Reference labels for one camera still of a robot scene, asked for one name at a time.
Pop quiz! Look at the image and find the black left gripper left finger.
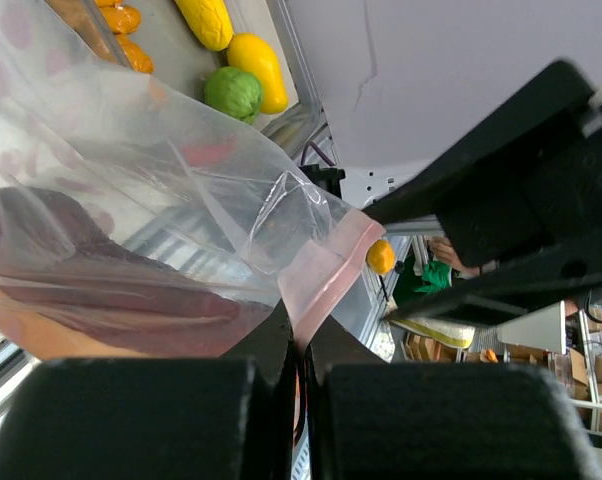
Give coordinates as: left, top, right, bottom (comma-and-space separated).
0, 306, 296, 479

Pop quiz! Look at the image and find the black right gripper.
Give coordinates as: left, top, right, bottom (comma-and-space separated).
364, 59, 602, 327

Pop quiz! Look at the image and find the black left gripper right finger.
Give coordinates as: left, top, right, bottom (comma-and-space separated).
305, 319, 602, 479

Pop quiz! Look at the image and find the clear pink zip top bag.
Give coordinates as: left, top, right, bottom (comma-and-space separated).
0, 1, 384, 345

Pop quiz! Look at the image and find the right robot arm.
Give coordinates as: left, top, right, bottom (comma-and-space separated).
306, 59, 602, 326

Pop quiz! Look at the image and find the clear plastic food bin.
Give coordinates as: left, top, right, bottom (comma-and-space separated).
45, 0, 327, 161

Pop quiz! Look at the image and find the person in green apron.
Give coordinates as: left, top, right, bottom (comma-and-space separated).
393, 236, 499, 304

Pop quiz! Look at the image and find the orange ball on stand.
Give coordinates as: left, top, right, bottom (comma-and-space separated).
366, 239, 396, 276

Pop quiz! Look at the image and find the red toy chili pepper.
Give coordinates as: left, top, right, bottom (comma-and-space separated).
180, 138, 236, 168

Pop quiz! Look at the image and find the green toy custard apple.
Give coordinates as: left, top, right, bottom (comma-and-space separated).
204, 66, 264, 125

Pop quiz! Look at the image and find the yellow toy mango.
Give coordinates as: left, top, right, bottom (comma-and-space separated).
227, 33, 289, 115

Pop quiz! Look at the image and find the yellow toy corn cob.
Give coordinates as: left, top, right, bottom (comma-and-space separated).
175, 0, 234, 52

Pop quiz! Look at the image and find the orange toy croissant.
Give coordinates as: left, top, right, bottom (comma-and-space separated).
95, 0, 154, 74

